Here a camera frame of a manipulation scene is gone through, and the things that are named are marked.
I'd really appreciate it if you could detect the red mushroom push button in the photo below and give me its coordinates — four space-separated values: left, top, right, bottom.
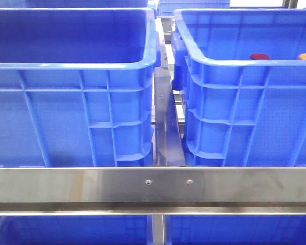
250 53 270 60

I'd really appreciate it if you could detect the steel rack centre divider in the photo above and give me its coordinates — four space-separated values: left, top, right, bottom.
154 66 186 167

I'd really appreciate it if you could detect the left blue plastic crate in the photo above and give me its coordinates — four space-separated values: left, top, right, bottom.
0 8 159 167

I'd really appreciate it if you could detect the blue plastic crate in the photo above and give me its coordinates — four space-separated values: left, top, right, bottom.
0 8 159 167
172 9 306 167

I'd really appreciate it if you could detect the right blue plastic crate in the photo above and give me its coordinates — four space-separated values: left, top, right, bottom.
172 9 306 167

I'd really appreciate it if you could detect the lower right blue crate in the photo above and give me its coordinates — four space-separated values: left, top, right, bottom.
167 215 306 244

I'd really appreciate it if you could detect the rear right blue crate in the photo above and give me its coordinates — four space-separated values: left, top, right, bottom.
158 0 231 17

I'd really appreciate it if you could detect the rear left blue crate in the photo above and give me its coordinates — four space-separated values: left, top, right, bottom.
0 0 156 8

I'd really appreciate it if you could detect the lower left blue crate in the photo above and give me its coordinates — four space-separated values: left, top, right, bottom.
0 215 153 244

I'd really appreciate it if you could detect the steel rack front rail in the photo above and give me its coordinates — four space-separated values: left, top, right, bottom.
0 167 306 215

